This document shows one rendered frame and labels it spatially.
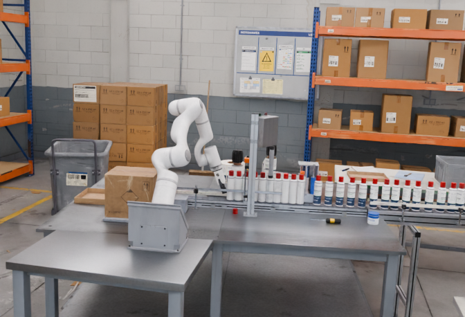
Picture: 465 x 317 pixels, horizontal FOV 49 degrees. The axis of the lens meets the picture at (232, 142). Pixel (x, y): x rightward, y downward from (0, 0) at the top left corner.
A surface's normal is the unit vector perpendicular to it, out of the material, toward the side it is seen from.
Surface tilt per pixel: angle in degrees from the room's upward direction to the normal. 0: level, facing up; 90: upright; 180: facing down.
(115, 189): 90
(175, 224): 90
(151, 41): 90
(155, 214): 90
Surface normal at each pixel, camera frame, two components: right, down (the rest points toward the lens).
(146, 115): -0.10, 0.17
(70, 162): 0.14, 0.23
